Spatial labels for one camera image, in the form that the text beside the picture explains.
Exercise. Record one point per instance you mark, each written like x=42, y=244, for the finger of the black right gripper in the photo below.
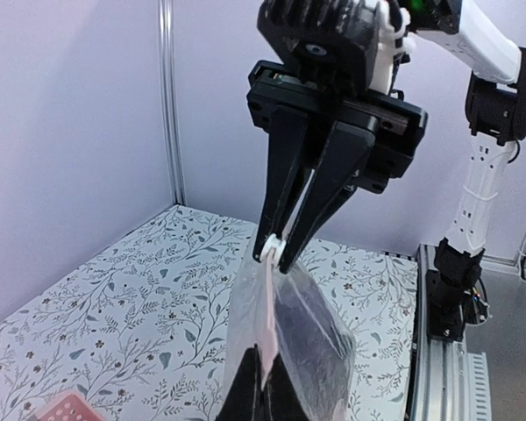
x=286, y=174
x=345, y=152

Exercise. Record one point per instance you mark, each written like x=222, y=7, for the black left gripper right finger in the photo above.
x=281, y=401

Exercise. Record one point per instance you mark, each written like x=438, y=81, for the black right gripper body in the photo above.
x=276, y=96

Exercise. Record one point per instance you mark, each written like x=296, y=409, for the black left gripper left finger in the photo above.
x=244, y=401

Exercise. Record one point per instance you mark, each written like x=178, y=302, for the clear zip top bag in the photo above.
x=288, y=315

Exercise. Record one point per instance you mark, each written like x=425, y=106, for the pink plastic basket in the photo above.
x=67, y=406

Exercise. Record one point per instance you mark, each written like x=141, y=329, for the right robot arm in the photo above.
x=495, y=109

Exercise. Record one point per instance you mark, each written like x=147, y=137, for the floral tablecloth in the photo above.
x=140, y=329

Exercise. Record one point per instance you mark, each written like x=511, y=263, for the aluminium front rail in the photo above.
x=446, y=382

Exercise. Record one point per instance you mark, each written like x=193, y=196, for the right aluminium frame post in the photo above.
x=170, y=115

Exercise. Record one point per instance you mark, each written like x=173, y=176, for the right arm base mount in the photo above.
x=456, y=296

